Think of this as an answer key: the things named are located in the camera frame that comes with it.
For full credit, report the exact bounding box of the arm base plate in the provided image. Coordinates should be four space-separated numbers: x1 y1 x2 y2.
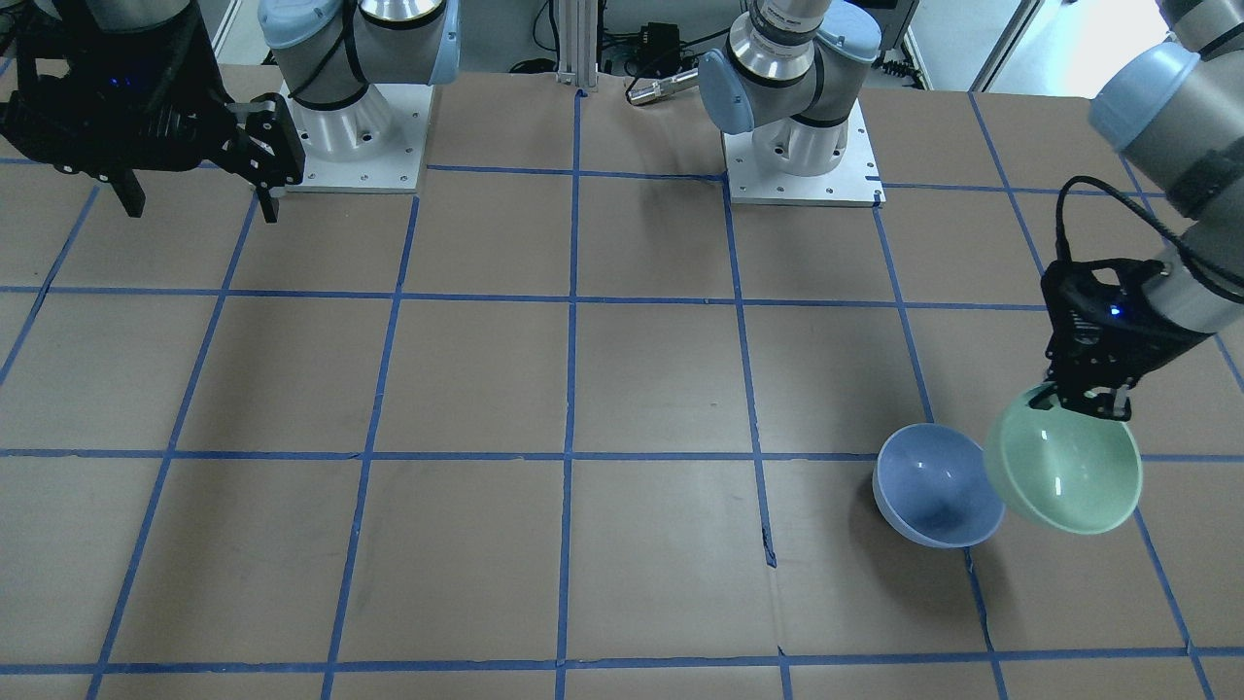
722 101 887 206
289 85 435 194

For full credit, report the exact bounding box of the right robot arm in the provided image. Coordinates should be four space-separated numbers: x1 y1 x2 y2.
2 1 462 223

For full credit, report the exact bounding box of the green bowl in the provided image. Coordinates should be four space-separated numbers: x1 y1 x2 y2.
984 382 1144 536

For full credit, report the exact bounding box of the aluminium frame post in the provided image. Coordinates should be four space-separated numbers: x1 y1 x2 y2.
550 0 603 96

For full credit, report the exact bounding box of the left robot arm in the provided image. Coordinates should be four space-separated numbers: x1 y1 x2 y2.
698 1 1242 421

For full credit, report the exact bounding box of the blue bowl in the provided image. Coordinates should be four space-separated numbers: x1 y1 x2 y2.
872 424 1006 548

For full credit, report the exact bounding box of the brown paper mat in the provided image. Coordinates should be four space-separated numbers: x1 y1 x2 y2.
1 75 1242 699

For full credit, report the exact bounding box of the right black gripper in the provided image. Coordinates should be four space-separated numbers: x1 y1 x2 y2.
2 1 306 225

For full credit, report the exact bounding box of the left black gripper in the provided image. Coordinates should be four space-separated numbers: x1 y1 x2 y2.
1040 259 1209 421

